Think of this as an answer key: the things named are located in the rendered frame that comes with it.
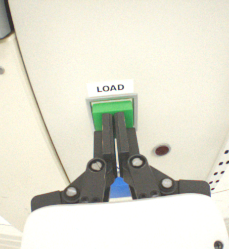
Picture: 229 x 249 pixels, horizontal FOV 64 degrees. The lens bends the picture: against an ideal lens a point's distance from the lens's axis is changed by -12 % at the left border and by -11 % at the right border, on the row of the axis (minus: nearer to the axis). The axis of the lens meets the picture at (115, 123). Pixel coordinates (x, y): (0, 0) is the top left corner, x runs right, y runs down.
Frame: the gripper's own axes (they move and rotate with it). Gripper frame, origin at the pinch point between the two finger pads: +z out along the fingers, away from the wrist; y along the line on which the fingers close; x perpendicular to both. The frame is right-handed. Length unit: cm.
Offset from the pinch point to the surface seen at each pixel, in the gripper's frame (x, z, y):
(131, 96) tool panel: 1.9, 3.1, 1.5
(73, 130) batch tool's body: -1.2, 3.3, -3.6
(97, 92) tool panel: 2.5, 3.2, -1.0
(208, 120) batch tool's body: -1.6, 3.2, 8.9
